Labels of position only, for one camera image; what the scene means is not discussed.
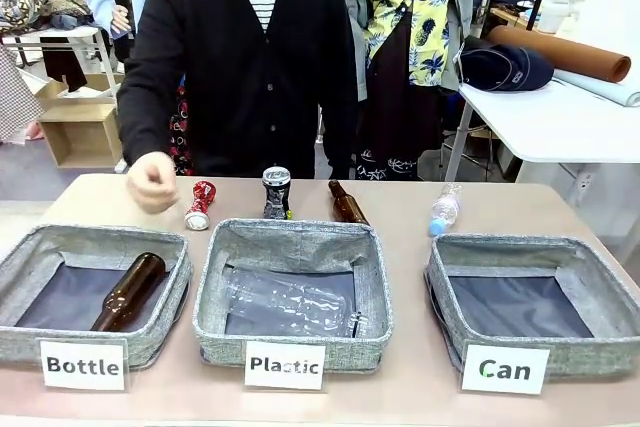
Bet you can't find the person's right hand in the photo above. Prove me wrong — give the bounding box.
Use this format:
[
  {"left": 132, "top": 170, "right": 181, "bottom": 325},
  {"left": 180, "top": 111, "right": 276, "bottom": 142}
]
[{"left": 125, "top": 150, "right": 180, "bottom": 215}]

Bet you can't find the crushed red can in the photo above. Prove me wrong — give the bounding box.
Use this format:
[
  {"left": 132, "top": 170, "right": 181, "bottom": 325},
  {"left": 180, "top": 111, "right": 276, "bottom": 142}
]
[{"left": 183, "top": 180, "right": 217, "bottom": 232}]

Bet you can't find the crushed black can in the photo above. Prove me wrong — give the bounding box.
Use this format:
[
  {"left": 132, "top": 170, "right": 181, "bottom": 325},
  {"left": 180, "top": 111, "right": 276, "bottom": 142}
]
[{"left": 261, "top": 165, "right": 293, "bottom": 221}]

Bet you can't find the person's left forearm black sleeve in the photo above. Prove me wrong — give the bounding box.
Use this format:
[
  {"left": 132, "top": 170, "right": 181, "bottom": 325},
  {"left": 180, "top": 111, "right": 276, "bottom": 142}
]
[{"left": 322, "top": 96, "right": 359, "bottom": 180}]

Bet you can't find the person's right forearm black sleeve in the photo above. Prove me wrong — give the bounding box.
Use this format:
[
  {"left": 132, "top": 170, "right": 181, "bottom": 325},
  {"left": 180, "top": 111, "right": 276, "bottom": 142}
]
[{"left": 117, "top": 91, "right": 184, "bottom": 168}]

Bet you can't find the grey fabric basket Plastic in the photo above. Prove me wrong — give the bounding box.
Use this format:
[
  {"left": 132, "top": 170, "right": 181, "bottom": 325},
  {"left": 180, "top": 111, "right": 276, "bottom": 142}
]
[{"left": 192, "top": 218, "right": 394, "bottom": 376}]

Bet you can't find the grey fabric basket Bottle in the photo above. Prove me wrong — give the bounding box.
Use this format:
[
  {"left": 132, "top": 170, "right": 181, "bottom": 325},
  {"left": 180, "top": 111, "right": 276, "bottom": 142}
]
[{"left": 0, "top": 224, "right": 194, "bottom": 373}]

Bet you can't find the grey fabric basket Can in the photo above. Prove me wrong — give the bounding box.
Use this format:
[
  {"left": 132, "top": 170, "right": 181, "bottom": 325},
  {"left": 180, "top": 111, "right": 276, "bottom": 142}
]
[{"left": 423, "top": 232, "right": 640, "bottom": 382}]

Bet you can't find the white sign Can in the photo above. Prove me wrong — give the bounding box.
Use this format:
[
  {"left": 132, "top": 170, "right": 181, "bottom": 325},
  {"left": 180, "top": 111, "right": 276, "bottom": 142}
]
[{"left": 460, "top": 342, "right": 551, "bottom": 396}]

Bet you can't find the red floral black fabric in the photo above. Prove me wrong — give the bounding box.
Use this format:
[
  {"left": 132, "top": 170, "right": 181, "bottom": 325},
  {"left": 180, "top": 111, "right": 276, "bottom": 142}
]
[{"left": 168, "top": 85, "right": 196, "bottom": 177}]

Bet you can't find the wooden cube shelf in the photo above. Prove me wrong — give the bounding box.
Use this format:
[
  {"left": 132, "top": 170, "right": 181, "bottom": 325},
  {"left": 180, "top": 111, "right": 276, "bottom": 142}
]
[{"left": 37, "top": 104, "right": 124, "bottom": 170}]

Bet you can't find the brown glass bottle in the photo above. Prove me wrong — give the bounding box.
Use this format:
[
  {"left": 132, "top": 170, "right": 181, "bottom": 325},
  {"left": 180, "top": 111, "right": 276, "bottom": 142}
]
[
  {"left": 327, "top": 179, "right": 371, "bottom": 226},
  {"left": 89, "top": 252, "right": 167, "bottom": 333}
]

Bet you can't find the person in black cardigan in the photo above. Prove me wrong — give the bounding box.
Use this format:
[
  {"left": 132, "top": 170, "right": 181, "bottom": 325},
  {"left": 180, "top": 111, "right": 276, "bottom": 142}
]
[{"left": 115, "top": 0, "right": 360, "bottom": 181}]

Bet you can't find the checked fabric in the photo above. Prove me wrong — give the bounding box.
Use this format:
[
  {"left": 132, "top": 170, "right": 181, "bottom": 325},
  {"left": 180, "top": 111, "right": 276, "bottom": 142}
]
[{"left": 0, "top": 44, "right": 47, "bottom": 146}]

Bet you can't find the large clear plastic bottle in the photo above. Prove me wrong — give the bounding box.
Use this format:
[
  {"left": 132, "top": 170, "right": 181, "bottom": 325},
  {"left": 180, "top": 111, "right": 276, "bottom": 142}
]
[{"left": 222, "top": 266, "right": 364, "bottom": 339}]

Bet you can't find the white clothes table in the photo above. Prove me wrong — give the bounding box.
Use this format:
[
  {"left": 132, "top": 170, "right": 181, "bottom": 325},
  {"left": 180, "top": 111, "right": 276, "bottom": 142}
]
[{"left": 0, "top": 24, "right": 119, "bottom": 98}]

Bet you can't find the white sign Bottle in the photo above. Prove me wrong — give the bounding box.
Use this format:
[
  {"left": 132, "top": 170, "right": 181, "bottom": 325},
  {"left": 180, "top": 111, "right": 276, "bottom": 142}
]
[{"left": 38, "top": 339, "right": 129, "bottom": 392}]

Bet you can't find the white sign Plastic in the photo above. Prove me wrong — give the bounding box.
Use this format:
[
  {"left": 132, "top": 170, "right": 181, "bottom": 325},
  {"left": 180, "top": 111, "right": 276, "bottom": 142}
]
[{"left": 243, "top": 339, "right": 327, "bottom": 392}]

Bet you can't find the black patterned skirt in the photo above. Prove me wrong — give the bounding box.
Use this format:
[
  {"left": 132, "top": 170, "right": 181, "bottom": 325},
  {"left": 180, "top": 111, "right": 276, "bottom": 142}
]
[{"left": 355, "top": 11, "right": 449, "bottom": 182}]

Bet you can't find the small clear bottle blue cap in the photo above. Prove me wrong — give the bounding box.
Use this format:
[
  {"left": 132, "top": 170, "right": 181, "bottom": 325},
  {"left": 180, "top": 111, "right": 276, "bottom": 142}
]
[{"left": 427, "top": 181, "right": 465, "bottom": 238}]

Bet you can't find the yellow floral shirt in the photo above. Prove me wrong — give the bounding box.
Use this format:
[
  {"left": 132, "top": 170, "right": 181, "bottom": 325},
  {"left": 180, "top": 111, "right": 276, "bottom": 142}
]
[{"left": 362, "top": 0, "right": 471, "bottom": 88}]

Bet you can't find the navy baseball cap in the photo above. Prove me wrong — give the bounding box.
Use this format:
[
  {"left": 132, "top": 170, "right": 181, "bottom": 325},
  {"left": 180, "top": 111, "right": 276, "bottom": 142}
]
[{"left": 457, "top": 35, "right": 555, "bottom": 93}]

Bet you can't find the white side table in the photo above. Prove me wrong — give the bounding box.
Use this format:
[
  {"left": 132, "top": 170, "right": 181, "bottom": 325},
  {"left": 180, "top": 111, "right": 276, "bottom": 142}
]
[{"left": 443, "top": 77, "right": 640, "bottom": 183}]

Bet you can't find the brown paper roll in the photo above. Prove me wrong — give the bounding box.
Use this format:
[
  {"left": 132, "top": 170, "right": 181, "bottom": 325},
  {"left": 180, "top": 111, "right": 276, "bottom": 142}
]
[{"left": 487, "top": 24, "right": 633, "bottom": 84}]

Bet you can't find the white bucket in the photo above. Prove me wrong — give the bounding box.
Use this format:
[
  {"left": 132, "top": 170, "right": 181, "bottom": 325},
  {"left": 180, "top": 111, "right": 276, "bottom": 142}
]
[{"left": 539, "top": 0, "right": 572, "bottom": 34}]

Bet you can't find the pale blue paper roll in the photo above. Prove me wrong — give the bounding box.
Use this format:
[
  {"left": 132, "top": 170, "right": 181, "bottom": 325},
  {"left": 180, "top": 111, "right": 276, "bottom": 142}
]
[{"left": 552, "top": 69, "right": 640, "bottom": 108}]

